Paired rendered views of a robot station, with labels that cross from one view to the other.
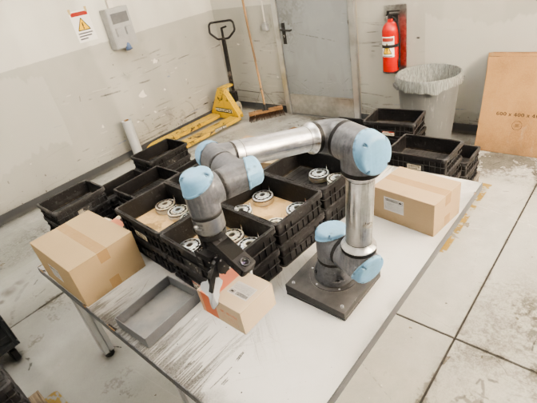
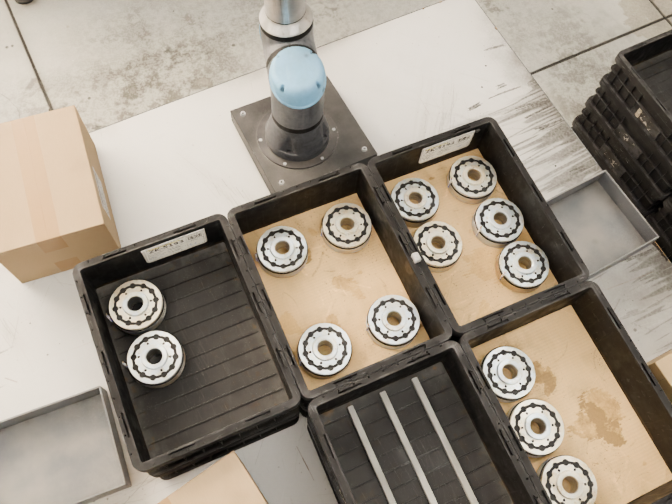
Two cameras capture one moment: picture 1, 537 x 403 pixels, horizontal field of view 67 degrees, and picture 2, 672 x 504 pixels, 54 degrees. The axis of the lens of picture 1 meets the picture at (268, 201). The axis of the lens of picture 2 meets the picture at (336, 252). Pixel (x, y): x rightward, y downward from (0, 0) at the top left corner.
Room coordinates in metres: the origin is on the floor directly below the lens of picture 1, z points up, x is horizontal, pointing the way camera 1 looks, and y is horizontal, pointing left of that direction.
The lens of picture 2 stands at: (2.01, 0.07, 2.09)
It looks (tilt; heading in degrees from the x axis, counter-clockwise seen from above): 67 degrees down; 189
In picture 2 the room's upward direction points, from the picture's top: 8 degrees clockwise
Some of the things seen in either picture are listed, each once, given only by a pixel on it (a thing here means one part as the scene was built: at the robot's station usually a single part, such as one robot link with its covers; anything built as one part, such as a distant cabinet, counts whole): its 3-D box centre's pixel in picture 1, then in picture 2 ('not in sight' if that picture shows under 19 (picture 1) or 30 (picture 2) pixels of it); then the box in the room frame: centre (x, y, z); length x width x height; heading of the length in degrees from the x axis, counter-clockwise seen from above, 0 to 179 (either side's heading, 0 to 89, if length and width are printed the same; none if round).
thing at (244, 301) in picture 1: (236, 297); not in sight; (0.80, 0.13, 1.08); 0.16 x 0.12 x 0.07; 44
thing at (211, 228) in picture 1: (208, 222); not in sight; (0.82, 0.15, 1.32); 0.08 x 0.08 x 0.05
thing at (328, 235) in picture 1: (332, 241); (297, 85); (1.17, -0.20, 0.91); 0.13 x 0.12 x 0.14; 26
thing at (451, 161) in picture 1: (423, 176); not in sight; (2.37, -1.07, 0.37); 0.40 x 0.30 x 0.45; 44
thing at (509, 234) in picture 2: not in sight; (499, 219); (1.32, 0.29, 0.86); 0.10 x 0.10 x 0.01
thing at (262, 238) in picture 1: (216, 233); (474, 219); (1.36, 0.23, 0.92); 0.40 x 0.30 x 0.02; 40
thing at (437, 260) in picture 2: (232, 236); (437, 243); (1.41, 0.18, 0.86); 0.10 x 0.10 x 0.01
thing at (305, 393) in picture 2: (267, 197); (336, 274); (1.56, 0.00, 0.92); 0.40 x 0.30 x 0.02; 40
